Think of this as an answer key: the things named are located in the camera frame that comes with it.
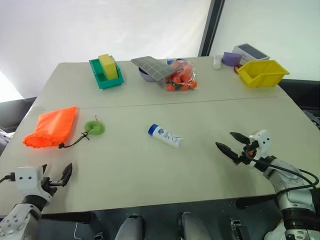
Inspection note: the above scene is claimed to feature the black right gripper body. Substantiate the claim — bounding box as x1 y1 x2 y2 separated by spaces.
236 140 260 168

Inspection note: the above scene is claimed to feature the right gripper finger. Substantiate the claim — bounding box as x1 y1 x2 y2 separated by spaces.
229 131 250 145
215 141 240 164

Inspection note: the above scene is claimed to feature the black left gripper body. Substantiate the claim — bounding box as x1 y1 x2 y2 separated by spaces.
36 164 63 201

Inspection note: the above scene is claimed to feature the clear bag of orange toys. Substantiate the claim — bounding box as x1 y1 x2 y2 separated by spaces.
163 58 198 92

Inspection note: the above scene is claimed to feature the white tube with blue cap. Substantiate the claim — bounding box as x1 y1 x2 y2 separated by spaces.
147 123 184 149

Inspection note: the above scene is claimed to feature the yellow plastic bin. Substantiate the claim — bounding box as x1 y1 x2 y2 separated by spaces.
236 59 291 89

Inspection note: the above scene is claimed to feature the black clamp under table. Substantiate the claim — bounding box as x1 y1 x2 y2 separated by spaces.
228 217 251 240

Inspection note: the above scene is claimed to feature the purple cup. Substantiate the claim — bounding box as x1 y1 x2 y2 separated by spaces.
221 51 243 67

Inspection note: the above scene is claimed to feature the grey rounded shape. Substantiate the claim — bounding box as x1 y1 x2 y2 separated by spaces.
114 213 146 240
176 211 211 240

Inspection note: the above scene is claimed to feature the white box device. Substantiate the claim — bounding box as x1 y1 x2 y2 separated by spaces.
232 43 271 62

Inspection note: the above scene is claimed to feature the teal plastic bin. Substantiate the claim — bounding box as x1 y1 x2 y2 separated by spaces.
89 56 125 91

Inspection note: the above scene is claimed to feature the grey checked cloth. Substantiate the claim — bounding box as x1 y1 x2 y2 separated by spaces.
130 55 179 87

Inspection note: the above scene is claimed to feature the lavender bowl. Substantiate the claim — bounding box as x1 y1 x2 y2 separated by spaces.
137 66 156 83

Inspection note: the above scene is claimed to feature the yellow sponge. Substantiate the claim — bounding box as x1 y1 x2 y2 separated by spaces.
97 53 119 80

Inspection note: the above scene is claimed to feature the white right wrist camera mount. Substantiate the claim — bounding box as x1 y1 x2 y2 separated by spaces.
248 129 272 154

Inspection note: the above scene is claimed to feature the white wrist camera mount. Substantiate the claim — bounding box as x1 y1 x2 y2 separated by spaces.
14 165 44 195
248 129 272 154

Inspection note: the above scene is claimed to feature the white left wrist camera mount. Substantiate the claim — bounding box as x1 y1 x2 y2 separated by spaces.
14 165 44 195

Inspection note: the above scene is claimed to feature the black drawstring cord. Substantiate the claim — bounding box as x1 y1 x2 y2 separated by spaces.
58 132 90 150

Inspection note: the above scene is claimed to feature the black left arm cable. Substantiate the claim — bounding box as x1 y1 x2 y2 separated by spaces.
0 171 16 184

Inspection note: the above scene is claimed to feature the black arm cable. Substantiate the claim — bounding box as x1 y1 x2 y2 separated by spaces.
244 149 320 201
0 171 16 184

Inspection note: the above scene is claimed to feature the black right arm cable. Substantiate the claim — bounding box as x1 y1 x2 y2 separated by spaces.
244 149 320 201

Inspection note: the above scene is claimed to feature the orange drawstring bag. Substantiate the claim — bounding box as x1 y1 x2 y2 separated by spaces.
22 105 78 149

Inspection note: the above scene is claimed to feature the green ring toy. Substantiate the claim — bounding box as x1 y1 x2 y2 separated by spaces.
84 120 106 136

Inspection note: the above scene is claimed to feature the black window post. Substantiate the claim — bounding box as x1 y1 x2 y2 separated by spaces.
197 0 226 57

